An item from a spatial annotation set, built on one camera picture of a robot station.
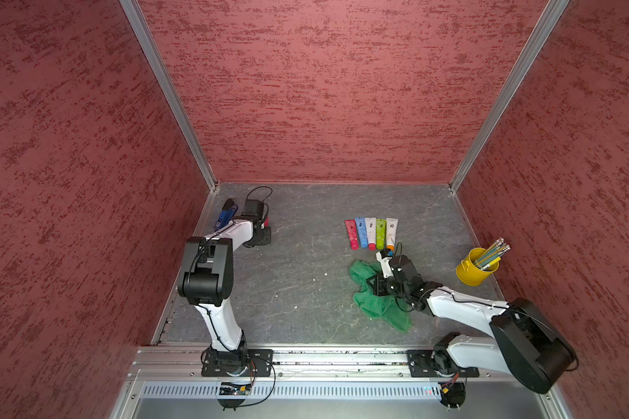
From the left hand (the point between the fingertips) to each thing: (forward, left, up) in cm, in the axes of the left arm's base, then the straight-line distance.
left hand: (260, 242), depth 99 cm
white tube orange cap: (+7, -52, 0) cm, 53 cm away
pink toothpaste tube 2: (+4, -36, 0) cm, 37 cm away
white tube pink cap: (+10, -44, -1) cm, 45 cm away
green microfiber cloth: (-25, -45, +1) cm, 51 cm away
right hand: (-16, -41, -1) cm, 44 cm away
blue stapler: (+13, +16, +1) cm, 21 cm away
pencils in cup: (-11, -80, +12) cm, 81 cm away
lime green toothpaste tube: (+6, -48, -1) cm, 48 cm away
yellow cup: (-15, -73, +5) cm, 75 cm away
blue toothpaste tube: (+8, -40, -1) cm, 41 cm away
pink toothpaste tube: (+11, 0, -2) cm, 11 cm away
